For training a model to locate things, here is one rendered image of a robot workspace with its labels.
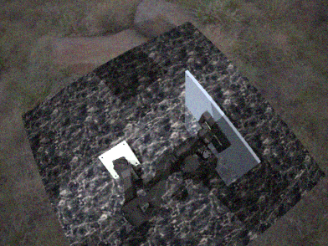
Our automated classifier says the black picture frame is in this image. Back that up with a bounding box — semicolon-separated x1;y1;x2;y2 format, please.
198;111;231;153

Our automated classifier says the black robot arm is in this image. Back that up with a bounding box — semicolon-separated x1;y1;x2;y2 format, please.
112;145;212;226

